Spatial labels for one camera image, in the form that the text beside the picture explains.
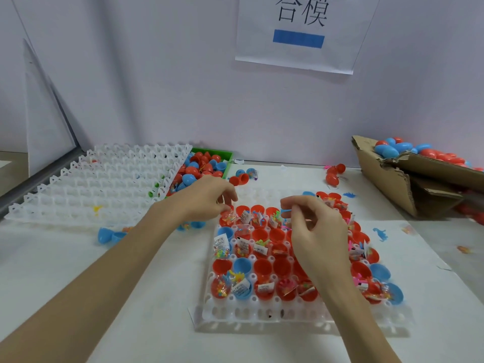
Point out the small capsule cluster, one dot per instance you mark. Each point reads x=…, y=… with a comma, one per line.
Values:
x=242, y=176

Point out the person's left forearm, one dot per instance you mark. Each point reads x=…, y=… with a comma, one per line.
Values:
x=83, y=302

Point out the small blue toy piece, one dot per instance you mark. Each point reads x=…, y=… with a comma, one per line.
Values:
x=380, y=234

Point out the cardboard box of capsules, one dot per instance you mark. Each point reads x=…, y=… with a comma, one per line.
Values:
x=384, y=177

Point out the small orange toy piece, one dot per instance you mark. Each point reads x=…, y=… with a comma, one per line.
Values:
x=463, y=249

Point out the green plastic tray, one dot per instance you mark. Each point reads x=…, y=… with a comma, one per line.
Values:
x=223, y=155

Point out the pile of finished eggs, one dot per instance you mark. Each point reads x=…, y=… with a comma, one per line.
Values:
x=420, y=151

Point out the grey metal rail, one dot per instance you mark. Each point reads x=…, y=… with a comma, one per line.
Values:
x=34, y=185

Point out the person's left hand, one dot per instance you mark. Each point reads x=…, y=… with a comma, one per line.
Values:
x=196, y=200

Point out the clear triangular panel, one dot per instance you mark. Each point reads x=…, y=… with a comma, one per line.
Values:
x=45, y=117

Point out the person's right forearm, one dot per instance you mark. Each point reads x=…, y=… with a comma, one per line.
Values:
x=363, y=329

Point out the white paper sign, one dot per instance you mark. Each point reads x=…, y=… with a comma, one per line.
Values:
x=352, y=34

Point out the blue egg shell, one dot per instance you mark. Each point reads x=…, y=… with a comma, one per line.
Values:
x=111, y=236

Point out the person's right hand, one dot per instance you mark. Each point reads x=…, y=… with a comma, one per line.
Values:
x=321, y=242

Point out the clear plastic egg tray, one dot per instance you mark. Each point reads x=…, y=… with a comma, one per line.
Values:
x=249, y=312
x=91, y=185

